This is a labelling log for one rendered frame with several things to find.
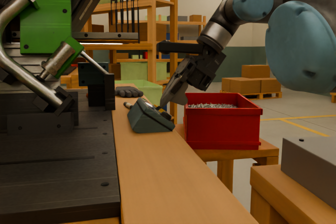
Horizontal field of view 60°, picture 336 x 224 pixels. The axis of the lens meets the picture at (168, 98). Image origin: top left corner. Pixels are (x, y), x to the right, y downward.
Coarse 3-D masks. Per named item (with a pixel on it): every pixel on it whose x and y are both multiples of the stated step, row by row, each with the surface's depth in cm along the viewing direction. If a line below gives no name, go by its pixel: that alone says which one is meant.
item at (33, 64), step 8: (8, 48) 69; (16, 48) 69; (16, 56) 69; (24, 56) 69; (32, 56) 70; (40, 56) 70; (48, 56) 70; (24, 64) 69; (32, 64) 69; (40, 64) 69; (32, 72) 69; (40, 72) 69; (0, 80) 67; (16, 80) 68; (48, 80) 69; (56, 80) 70; (0, 88) 67; (8, 88) 67; (16, 88) 68; (24, 88) 68
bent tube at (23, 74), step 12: (12, 0) 65; (24, 0) 66; (0, 12) 64; (12, 12) 65; (0, 24) 64; (0, 36) 65; (0, 48) 64; (0, 60) 63; (12, 60) 64; (12, 72) 64; (24, 72) 64; (24, 84) 64; (36, 84) 64; (48, 96) 64; (60, 96) 65
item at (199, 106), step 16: (192, 96) 111; (208, 96) 111; (224, 96) 110; (240, 96) 104; (192, 112) 81; (208, 112) 81; (224, 112) 80; (240, 112) 80; (256, 112) 80; (192, 128) 82; (208, 128) 82; (224, 128) 82; (240, 128) 81; (256, 128) 81; (192, 144) 83; (208, 144) 82; (224, 144) 82; (240, 144) 82; (256, 144) 82
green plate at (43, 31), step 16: (48, 0) 70; (64, 0) 71; (32, 16) 69; (48, 16) 69; (64, 16) 70; (32, 32) 68; (48, 32) 69; (64, 32) 70; (32, 48) 68; (48, 48) 69
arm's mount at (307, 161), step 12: (288, 144) 53; (300, 144) 51; (312, 144) 51; (324, 144) 51; (288, 156) 53; (300, 156) 49; (312, 156) 46; (324, 156) 45; (288, 168) 53; (300, 168) 50; (312, 168) 46; (324, 168) 44; (300, 180) 50; (312, 180) 46; (324, 180) 44; (312, 192) 47; (324, 192) 44
